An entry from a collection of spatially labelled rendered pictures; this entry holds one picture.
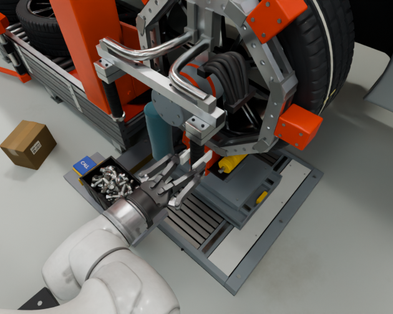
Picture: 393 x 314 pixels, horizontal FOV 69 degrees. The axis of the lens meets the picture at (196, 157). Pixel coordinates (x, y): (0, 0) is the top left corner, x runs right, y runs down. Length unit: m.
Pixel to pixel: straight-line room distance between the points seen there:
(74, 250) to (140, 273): 0.14
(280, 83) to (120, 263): 0.51
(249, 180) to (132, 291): 1.04
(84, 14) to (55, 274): 0.80
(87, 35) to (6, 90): 1.60
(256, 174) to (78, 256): 1.05
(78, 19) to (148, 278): 0.85
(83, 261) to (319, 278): 1.20
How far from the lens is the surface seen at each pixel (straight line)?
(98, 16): 1.13
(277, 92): 0.73
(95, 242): 0.58
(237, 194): 1.38
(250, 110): 0.98
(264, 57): 0.71
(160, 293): 0.49
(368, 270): 1.68
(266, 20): 0.68
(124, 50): 0.77
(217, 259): 1.40
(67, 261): 0.60
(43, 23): 2.19
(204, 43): 0.78
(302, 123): 0.78
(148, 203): 0.63
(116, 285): 0.49
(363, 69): 2.79
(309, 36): 0.75
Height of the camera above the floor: 1.41
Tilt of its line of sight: 52 degrees down
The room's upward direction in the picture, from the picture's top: straight up
